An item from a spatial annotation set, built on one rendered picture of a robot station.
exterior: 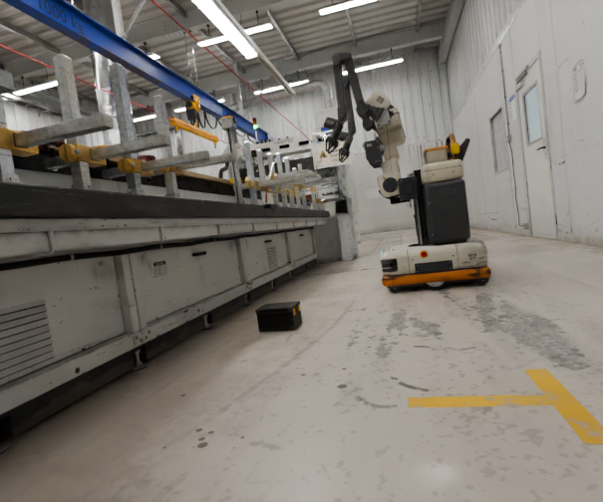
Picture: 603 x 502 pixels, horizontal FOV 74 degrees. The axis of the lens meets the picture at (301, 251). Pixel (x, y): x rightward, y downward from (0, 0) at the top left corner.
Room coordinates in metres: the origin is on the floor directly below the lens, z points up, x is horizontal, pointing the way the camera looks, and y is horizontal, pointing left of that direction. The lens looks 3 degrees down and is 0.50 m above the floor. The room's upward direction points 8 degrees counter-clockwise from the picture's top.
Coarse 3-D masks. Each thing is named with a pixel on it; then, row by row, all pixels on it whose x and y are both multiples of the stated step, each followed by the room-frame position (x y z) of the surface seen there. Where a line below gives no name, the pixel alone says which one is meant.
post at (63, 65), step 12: (60, 60) 1.20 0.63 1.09; (60, 72) 1.20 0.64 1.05; (72, 72) 1.23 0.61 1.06; (60, 84) 1.20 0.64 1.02; (72, 84) 1.22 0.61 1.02; (60, 96) 1.21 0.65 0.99; (72, 96) 1.21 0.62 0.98; (72, 108) 1.20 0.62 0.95; (72, 120) 1.20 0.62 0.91; (84, 144) 1.23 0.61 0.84; (72, 168) 1.21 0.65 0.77; (84, 168) 1.21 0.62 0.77; (84, 180) 1.21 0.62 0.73
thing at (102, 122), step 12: (84, 120) 0.95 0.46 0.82; (96, 120) 0.94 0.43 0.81; (108, 120) 0.95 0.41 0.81; (24, 132) 0.99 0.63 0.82; (36, 132) 0.98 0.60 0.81; (48, 132) 0.97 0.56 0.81; (60, 132) 0.96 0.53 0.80; (72, 132) 0.96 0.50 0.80; (84, 132) 0.97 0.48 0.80; (24, 144) 1.00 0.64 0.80; (36, 144) 1.01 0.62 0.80
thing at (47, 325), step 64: (192, 192) 2.29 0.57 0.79; (256, 192) 3.34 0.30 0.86; (128, 256) 1.67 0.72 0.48; (192, 256) 2.25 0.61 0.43; (256, 256) 3.24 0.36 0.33; (0, 320) 1.14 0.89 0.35; (64, 320) 1.36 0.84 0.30; (128, 320) 1.64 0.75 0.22; (192, 320) 2.14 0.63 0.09; (0, 384) 1.12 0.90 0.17; (64, 384) 1.31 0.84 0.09
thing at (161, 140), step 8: (152, 136) 1.18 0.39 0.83; (160, 136) 1.18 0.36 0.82; (168, 136) 1.20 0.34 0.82; (120, 144) 1.21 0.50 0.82; (128, 144) 1.21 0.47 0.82; (136, 144) 1.20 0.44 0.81; (144, 144) 1.19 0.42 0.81; (152, 144) 1.19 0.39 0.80; (160, 144) 1.18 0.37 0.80; (168, 144) 1.19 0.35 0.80; (96, 152) 1.23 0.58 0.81; (104, 152) 1.23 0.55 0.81; (112, 152) 1.22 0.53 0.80; (120, 152) 1.21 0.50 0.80; (128, 152) 1.22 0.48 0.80; (136, 152) 1.23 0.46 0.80; (48, 160) 1.28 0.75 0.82; (56, 160) 1.27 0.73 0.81; (64, 160) 1.26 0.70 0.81; (48, 168) 1.29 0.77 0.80; (56, 168) 1.29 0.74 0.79
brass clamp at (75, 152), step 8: (64, 144) 1.18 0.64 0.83; (72, 144) 1.19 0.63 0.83; (80, 144) 1.20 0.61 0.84; (64, 152) 1.18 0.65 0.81; (72, 152) 1.17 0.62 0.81; (80, 152) 1.20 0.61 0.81; (88, 152) 1.23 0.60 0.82; (72, 160) 1.19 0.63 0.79; (80, 160) 1.20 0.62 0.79; (88, 160) 1.22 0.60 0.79; (96, 160) 1.26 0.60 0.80; (104, 160) 1.29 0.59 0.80
